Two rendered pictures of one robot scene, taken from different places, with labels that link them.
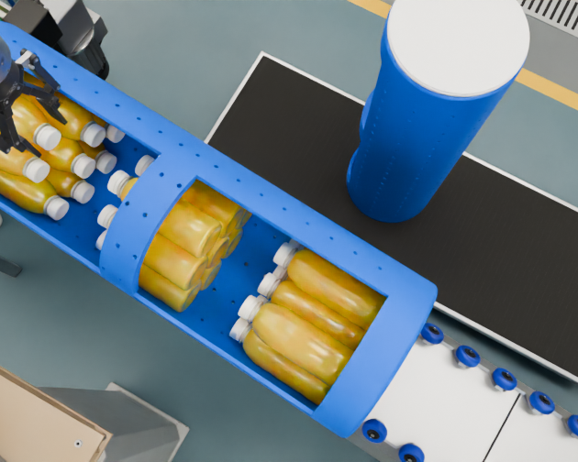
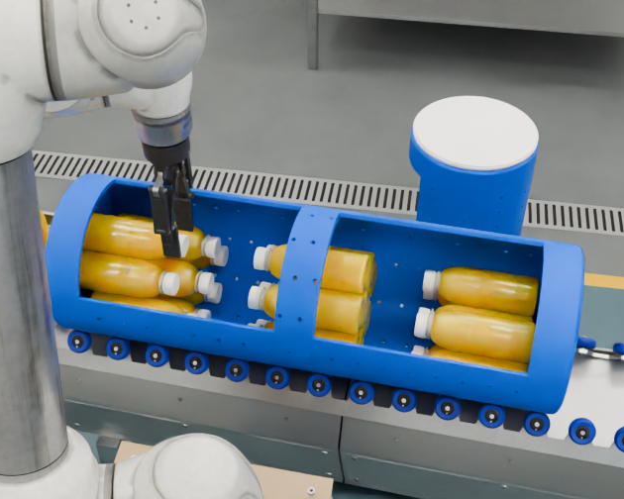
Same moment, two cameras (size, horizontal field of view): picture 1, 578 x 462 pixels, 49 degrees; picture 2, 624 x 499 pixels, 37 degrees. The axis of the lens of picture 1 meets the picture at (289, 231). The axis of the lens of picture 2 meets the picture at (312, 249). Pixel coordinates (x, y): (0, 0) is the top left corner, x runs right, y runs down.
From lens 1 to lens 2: 99 cm
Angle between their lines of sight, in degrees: 34
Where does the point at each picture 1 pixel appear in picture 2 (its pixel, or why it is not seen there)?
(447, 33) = (468, 133)
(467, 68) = (497, 149)
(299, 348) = (486, 328)
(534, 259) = not seen: outside the picture
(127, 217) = (298, 249)
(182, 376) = not seen: outside the picture
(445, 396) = not seen: outside the picture
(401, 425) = (602, 431)
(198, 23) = not seen: hidden behind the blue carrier
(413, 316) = (572, 248)
